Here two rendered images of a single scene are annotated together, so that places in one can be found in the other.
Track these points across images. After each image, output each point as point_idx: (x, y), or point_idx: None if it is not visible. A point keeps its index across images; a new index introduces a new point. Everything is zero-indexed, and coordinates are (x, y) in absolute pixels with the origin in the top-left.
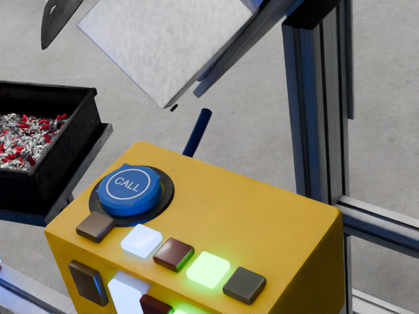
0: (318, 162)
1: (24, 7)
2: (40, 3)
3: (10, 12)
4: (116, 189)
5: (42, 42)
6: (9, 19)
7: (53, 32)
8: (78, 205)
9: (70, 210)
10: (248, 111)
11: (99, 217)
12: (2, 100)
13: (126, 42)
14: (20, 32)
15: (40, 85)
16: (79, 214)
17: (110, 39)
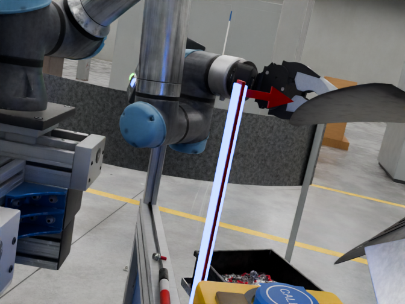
0: None
1: (356, 291)
2: (368, 296)
3: (346, 288)
4: (276, 293)
5: (337, 260)
6: (342, 291)
7: (349, 257)
8: (239, 287)
9: (229, 285)
10: None
11: (242, 299)
12: (287, 281)
13: (393, 281)
14: (343, 301)
15: (316, 286)
16: (232, 291)
17: (381, 271)
